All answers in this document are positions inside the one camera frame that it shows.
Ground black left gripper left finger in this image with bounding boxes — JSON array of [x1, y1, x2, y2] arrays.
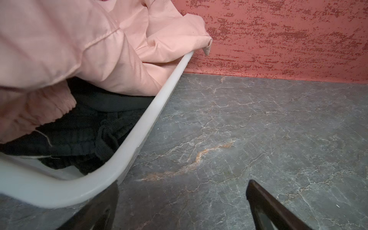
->
[[58, 182, 119, 230]]

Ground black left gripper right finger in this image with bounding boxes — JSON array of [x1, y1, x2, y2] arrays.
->
[[246, 180, 311, 230]]

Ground pink shorts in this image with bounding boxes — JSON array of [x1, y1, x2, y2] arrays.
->
[[1, 1, 212, 144]]

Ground black shorts in basket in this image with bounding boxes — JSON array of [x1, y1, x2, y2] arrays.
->
[[1, 78, 154, 175]]

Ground white plastic laundry basket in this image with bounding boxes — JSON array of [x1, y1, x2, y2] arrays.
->
[[1, 52, 194, 209]]

